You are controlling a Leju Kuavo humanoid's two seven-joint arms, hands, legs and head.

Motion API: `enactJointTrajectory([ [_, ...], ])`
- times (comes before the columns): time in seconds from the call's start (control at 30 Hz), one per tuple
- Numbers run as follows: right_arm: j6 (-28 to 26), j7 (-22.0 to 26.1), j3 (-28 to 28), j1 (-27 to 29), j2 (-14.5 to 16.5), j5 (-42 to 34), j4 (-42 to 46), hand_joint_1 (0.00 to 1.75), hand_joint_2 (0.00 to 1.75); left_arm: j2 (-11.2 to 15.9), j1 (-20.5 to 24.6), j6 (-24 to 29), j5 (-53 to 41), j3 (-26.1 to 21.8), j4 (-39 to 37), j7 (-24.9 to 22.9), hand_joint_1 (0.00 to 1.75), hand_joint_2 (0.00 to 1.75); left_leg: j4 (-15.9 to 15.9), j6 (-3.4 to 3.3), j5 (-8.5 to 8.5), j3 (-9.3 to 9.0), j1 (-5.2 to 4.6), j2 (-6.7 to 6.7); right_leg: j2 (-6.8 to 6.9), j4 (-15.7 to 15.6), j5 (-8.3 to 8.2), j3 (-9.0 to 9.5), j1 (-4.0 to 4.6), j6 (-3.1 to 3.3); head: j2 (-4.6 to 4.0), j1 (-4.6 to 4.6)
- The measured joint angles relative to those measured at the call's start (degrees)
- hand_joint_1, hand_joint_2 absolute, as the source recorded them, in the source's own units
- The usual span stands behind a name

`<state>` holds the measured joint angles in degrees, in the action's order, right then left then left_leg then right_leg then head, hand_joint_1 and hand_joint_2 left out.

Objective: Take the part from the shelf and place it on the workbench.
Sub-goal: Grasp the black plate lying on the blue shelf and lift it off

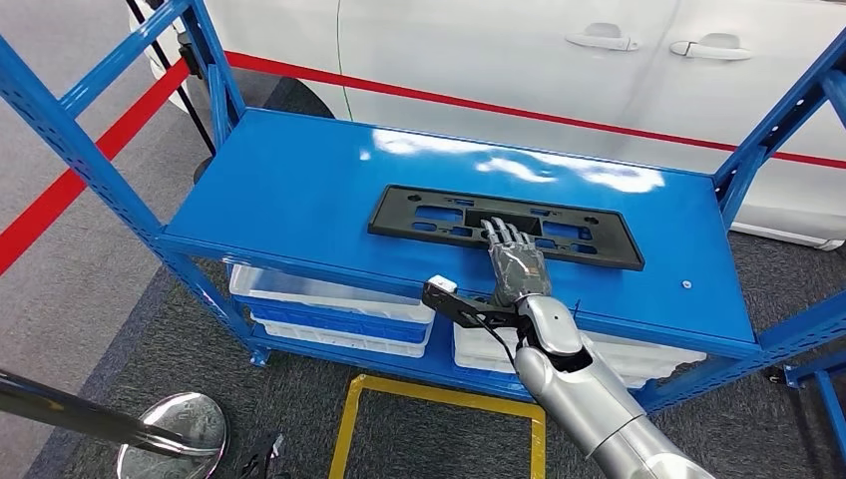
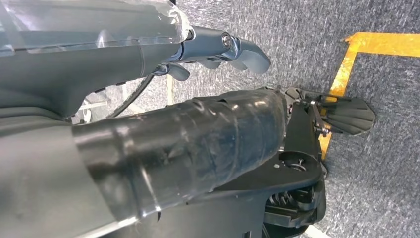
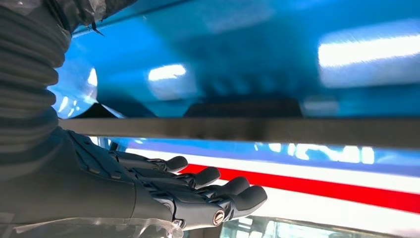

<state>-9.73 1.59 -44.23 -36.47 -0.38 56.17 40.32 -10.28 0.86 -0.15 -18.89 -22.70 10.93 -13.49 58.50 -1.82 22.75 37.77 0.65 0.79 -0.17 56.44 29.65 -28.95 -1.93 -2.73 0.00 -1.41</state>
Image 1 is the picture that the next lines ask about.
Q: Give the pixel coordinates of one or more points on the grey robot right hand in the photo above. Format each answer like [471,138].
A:
[519,271]

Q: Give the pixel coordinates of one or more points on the black plastic car part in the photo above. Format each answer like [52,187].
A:
[386,221]

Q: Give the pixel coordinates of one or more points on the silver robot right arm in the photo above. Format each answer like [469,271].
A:
[581,396]

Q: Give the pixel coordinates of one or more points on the blue metal shelf rack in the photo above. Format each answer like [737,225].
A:
[297,185]

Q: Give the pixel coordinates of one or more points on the blue wheeled shelf cart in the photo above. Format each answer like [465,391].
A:
[816,371]

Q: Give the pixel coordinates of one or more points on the red barrier belt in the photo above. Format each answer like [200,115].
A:
[40,218]
[463,100]

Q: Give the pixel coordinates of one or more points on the white car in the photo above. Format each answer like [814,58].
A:
[463,53]

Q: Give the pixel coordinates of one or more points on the yellow floor tape square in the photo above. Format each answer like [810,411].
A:
[343,433]

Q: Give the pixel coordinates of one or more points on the chrome stanchion base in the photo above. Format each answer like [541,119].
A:
[192,411]

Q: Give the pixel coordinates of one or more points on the black right camera bracket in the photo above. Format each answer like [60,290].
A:
[463,309]

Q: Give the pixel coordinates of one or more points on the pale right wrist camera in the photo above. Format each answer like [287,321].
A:
[443,285]

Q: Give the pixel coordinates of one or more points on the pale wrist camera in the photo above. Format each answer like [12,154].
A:
[443,285]
[277,444]

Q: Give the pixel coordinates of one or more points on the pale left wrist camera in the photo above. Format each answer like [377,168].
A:
[277,444]

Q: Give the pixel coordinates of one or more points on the black stanchion post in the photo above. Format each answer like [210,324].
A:
[203,170]

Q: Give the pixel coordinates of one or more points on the chrome stanchion post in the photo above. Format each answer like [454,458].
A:
[66,410]

